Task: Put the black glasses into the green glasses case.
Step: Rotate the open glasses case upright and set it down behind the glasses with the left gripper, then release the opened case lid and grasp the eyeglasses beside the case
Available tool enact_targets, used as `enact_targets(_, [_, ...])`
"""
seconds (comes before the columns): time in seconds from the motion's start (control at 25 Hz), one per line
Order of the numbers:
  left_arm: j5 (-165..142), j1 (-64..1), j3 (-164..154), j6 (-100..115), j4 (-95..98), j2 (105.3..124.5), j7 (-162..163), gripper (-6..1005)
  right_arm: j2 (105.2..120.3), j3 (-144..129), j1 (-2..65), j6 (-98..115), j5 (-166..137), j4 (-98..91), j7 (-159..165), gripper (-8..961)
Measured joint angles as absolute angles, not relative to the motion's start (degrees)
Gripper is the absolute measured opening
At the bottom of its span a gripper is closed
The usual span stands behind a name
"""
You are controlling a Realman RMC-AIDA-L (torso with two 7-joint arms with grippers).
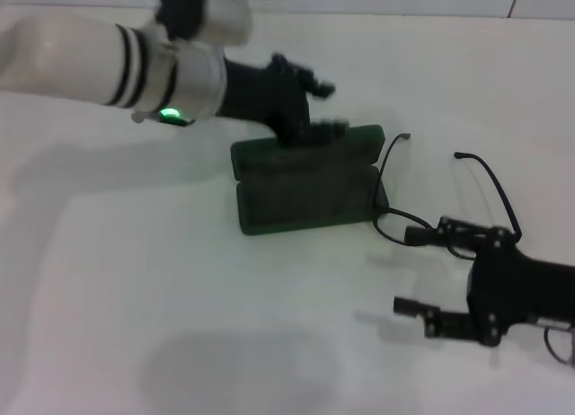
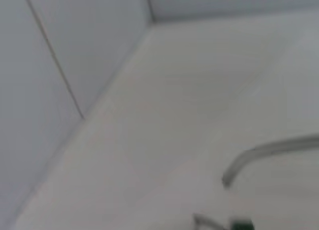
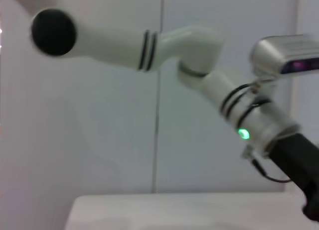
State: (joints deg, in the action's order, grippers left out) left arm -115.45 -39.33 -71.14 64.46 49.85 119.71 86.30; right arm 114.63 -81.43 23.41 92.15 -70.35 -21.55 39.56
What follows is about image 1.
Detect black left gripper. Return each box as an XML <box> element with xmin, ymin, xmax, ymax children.
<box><xmin>215</xmin><ymin>53</ymin><xmax>352</xmax><ymax>146</ymax></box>

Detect thin black right gripper cable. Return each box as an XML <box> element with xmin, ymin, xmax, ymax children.
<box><xmin>543</xmin><ymin>322</ymin><xmax>575</xmax><ymax>367</ymax></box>

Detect black glasses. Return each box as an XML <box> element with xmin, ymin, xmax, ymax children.
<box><xmin>370</xmin><ymin>132</ymin><xmax>525</xmax><ymax>260</ymax></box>

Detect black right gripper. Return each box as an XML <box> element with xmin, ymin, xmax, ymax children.
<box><xmin>393</xmin><ymin>216</ymin><xmax>575</xmax><ymax>348</ymax></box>

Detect green glasses case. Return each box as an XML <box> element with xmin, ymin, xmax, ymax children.
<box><xmin>229</xmin><ymin>123</ymin><xmax>393</xmax><ymax>236</ymax></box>

